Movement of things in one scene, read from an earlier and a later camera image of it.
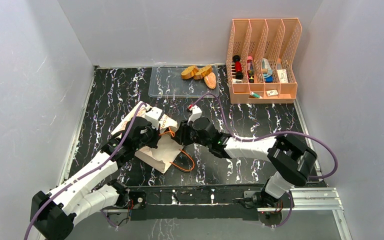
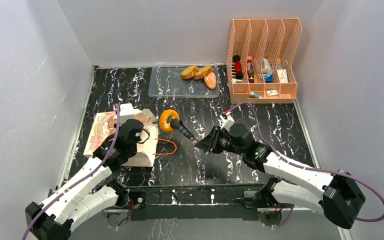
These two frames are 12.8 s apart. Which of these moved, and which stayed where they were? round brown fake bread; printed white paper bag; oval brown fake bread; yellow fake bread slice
Moved: printed white paper bag
Stayed: oval brown fake bread; yellow fake bread slice; round brown fake bread
